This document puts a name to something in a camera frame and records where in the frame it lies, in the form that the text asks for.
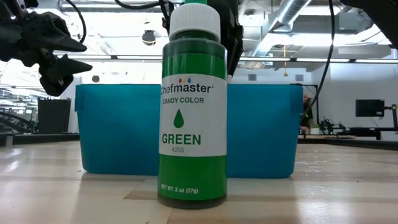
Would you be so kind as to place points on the green Chefmaster food coloring bottle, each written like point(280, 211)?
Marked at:
point(191, 174)

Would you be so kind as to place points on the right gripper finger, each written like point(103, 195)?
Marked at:
point(235, 46)

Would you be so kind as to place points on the black monitor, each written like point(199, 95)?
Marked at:
point(370, 108)

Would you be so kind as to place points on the blue plastic bin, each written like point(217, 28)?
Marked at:
point(118, 130)

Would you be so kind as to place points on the black cabinet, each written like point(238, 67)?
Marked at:
point(53, 115)

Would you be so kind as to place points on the silver ceiling duct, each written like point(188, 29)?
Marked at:
point(289, 14)

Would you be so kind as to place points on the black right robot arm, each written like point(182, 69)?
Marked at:
point(379, 15)

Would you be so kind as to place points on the black ceiling dome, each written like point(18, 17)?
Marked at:
point(149, 38)

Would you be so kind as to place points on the person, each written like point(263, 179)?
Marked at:
point(306, 115)

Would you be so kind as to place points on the background robot with green lights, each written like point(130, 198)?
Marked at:
point(328, 125)

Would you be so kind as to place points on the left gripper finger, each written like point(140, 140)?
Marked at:
point(54, 35)
point(60, 74)

